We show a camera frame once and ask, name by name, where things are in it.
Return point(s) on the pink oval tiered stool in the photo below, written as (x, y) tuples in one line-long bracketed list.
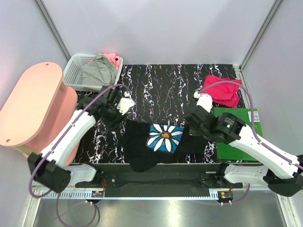
[(38, 108)]

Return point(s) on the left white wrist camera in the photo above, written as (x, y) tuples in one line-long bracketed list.
[(125, 103)]

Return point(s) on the grey t-shirt in basket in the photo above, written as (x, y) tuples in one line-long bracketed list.
[(99, 72)]

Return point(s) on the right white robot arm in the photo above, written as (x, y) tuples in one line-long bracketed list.
[(279, 171)]

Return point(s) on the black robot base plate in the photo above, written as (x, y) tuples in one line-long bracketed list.
[(208, 176)]

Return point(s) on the aluminium front rail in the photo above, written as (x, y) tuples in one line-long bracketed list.
[(136, 191)]

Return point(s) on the green folding board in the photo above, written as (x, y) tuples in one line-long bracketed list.
[(232, 152)]

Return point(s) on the white plastic laundry basket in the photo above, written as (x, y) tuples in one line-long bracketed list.
[(73, 73)]

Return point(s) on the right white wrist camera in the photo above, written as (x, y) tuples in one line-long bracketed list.
[(203, 100)]

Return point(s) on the folded red t-shirt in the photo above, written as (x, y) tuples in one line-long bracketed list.
[(226, 93)]

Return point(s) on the black daisy print t-shirt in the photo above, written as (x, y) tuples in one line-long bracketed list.
[(146, 145)]

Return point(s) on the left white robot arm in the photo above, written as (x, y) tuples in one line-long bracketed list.
[(50, 167)]

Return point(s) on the pink garment in basket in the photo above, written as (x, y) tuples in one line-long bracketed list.
[(115, 59)]

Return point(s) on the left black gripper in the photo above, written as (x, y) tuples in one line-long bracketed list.
[(113, 124)]

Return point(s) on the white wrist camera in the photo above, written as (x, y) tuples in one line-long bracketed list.
[(203, 100), (125, 103)]

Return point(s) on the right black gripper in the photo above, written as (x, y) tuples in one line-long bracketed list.
[(192, 131)]

